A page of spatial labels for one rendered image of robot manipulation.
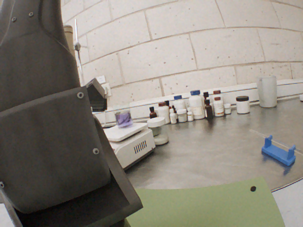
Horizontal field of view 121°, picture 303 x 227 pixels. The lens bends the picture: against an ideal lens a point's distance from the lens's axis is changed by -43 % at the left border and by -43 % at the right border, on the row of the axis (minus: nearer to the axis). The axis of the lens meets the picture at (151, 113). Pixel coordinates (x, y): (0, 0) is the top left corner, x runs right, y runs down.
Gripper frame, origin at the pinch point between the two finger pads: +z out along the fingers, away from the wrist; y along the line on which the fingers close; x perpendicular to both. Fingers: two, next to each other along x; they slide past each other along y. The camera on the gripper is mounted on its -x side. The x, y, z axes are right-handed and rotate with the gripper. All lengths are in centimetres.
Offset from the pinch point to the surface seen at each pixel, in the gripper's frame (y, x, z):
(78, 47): 61, 1, -27
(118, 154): -0.6, -3.8, 2.5
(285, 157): -20.6, -34.7, 12.4
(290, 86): 10, -94, 43
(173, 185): -11.7, -12.0, 7.6
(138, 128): 6.2, -10.0, 3.9
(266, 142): -13.9, -34.7, 13.4
